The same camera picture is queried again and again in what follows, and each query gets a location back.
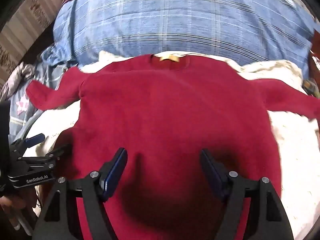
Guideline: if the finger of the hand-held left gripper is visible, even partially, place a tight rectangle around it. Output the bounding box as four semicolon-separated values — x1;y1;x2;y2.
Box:
17;144;72;168
10;133;46;153

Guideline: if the blue plaid quilt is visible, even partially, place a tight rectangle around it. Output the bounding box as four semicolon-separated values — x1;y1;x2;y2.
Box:
52;0;315;78

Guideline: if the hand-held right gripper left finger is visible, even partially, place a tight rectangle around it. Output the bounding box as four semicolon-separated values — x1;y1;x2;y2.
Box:
31;147;128;240

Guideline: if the beige striped pillow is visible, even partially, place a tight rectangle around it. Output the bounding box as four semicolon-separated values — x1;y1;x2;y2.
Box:
0;0;65;85

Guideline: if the red snack packet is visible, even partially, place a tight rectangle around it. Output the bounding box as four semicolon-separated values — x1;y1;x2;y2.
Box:
304;50;320;95

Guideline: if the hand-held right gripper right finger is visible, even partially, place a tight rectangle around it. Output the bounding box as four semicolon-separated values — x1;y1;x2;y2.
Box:
200;149;294;240

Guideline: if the person's left hand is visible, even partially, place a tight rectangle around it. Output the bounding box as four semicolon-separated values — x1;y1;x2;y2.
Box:
0;195;28;231

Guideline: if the cream leaf-print pillow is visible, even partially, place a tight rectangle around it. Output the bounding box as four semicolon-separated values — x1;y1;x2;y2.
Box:
24;51;320;235

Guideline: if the red sweater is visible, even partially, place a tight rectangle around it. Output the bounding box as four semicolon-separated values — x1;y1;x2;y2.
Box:
26;54;320;240

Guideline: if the blue patterned cloth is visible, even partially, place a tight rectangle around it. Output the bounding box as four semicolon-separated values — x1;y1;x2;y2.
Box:
35;44;80;90

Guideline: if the grey striped bedsheet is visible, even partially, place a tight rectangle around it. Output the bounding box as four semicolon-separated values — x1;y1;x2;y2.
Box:
0;62;63;140

